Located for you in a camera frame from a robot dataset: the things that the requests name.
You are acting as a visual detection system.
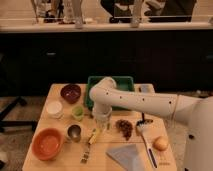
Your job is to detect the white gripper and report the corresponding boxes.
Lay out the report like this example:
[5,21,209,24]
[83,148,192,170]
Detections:
[92,107,112,132]

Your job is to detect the yellow banana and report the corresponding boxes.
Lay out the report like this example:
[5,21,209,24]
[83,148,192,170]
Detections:
[88,129,100,145]

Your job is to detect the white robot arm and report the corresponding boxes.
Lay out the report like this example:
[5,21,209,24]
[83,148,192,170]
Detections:
[89,77,213,171]

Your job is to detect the green plastic cup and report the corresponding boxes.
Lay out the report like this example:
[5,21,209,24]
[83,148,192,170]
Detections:
[72,106,84,121]

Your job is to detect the metal cup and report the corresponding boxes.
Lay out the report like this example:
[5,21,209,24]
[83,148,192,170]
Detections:
[67,125,81,142]

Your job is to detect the white plastic cup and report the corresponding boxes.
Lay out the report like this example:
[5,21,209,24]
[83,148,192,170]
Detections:
[46,101,63,119]

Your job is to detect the bunch of dark grapes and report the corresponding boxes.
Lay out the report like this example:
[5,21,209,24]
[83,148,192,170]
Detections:
[116,119,133,140]

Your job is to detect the silver fork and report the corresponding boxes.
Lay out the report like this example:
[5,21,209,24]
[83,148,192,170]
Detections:
[81,144,91,164]

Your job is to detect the grey blue cloth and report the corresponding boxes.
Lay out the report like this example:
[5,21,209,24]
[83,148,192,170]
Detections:
[106,144,144,171]

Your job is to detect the dark red bowl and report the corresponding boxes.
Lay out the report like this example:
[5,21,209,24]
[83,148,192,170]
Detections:
[60,84,81,104]

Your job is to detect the green plastic tray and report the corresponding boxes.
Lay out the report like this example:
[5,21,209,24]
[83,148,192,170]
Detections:
[84,76,134,110]

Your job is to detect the blue grey sponge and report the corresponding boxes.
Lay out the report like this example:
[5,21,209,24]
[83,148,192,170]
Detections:
[139,84,150,93]

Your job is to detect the orange bowl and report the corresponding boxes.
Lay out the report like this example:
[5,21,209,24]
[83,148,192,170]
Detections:
[32,128,64,161]

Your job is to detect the yellow onion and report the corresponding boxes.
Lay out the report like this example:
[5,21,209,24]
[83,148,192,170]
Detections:
[153,136,168,151]

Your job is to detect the black office chair base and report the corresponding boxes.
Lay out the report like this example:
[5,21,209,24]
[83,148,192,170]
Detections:
[0,96,37,133]

